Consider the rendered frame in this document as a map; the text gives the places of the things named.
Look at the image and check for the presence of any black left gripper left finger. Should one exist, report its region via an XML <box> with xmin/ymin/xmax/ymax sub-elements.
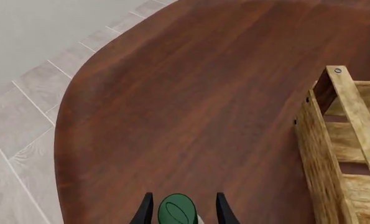
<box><xmin>130</xmin><ymin>192</ymin><xmax>154</xmax><ymax>224</ymax></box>

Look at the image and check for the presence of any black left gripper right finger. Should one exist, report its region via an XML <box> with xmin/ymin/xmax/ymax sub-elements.
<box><xmin>216</xmin><ymin>192</ymin><xmax>241</xmax><ymax>224</ymax></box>

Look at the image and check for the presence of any salad dressing bottle green cap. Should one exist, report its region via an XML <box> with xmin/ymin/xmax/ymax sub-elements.
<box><xmin>157</xmin><ymin>192</ymin><xmax>208</xmax><ymax>224</ymax></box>

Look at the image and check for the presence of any wooden slat tray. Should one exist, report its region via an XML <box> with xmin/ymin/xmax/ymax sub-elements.
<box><xmin>293</xmin><ymin>65</ymin><xmax>370</xmax><ymax>224</ymax></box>

